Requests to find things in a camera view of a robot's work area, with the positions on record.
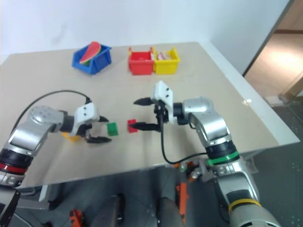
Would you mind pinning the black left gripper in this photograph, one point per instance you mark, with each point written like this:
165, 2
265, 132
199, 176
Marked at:
86, 131

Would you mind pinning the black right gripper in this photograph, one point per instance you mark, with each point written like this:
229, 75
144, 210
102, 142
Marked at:
159, 113

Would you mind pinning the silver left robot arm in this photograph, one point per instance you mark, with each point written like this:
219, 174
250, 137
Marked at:
23, 134

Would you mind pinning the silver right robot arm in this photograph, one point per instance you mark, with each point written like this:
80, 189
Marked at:
213, 123

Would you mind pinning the green cube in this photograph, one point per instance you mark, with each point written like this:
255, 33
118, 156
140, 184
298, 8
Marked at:
112, 129

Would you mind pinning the red cube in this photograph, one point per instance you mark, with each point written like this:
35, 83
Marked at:
130, 121

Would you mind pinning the yellow cube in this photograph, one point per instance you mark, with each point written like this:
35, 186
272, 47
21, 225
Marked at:
72, 138

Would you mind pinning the red plastic storage bin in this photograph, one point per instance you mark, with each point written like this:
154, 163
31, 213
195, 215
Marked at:
140, 67

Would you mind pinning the yellow plastic storage bin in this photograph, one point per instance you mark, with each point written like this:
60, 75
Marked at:
165, 67

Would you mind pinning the white and red toy item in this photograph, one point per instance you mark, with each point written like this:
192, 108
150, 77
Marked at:
162, 56

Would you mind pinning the blue plastic storage bin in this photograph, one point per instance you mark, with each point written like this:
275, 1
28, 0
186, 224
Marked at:
99, 64

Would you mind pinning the toy watermelon slice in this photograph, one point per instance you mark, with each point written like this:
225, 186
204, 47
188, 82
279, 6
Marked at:
91, 52

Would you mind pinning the small orange red clamp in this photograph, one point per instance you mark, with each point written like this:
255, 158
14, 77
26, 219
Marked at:
76, 217

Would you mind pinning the tall orange clamp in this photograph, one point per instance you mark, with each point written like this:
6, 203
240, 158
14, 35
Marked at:
182, 198

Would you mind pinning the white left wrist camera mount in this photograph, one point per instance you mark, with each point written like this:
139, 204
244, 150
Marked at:
86, 113

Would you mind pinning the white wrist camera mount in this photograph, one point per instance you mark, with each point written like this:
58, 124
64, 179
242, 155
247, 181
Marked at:
163, 93
86, 113

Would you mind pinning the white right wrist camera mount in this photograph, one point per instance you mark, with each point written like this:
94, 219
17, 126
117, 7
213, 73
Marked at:
163, 93

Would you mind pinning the grey door frame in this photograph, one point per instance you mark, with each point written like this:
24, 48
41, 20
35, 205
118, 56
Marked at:
265, 40

